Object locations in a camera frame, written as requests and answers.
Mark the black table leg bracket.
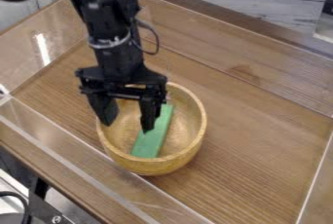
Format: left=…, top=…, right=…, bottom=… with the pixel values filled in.
left=24, top=177, right=74, bottom=224

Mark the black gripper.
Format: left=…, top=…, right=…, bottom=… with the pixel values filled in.
left=74, top=41, right=169, bottom=134

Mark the black cable bottom left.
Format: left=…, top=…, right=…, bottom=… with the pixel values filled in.
left=0, top=190, right=31, bottom=224

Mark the brown wooden bowl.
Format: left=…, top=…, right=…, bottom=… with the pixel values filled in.
left=97, top=83, right=209, bottom=176

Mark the clear acrylic tray wall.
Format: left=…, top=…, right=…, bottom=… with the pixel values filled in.
left=0, top=0, right=333, bottom=224

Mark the green rectangular block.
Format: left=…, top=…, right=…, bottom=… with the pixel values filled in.
left=130, top=104, right=174, bottom=159

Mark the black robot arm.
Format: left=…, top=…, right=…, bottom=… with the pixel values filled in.
left=3, top=0, right=168, bottom=131

